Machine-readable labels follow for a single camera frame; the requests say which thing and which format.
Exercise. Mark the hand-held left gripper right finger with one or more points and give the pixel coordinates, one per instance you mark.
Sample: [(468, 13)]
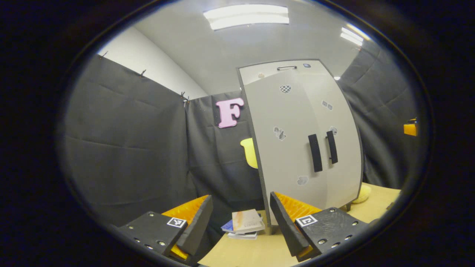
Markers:
[(284, 226)]

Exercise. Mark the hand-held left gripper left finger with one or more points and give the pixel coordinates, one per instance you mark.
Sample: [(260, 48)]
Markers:
[(198, 226)]

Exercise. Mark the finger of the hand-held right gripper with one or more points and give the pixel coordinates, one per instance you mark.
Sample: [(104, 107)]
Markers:
[(410, 129)]

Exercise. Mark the grey cabinet door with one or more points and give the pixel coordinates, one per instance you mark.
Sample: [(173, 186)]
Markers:
[(347, 148), (285, 159)]

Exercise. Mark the grey white cabinet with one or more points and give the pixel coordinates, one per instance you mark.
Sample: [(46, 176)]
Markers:
[(252, 74)]

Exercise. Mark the cream orange book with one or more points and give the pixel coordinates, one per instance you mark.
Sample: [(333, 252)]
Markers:
[(246, 220)]

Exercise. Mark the yellow textured toy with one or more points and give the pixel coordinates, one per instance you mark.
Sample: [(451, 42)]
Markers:
[(363, 194)]

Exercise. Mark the black backdrop cloth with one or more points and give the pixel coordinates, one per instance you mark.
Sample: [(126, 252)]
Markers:
[(130, 148)]

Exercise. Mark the double ceiling light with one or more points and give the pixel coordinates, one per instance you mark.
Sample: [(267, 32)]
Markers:
[(352, 36)]

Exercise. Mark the large ceiling light panel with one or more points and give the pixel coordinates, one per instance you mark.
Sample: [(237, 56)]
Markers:
[(246, 16)]

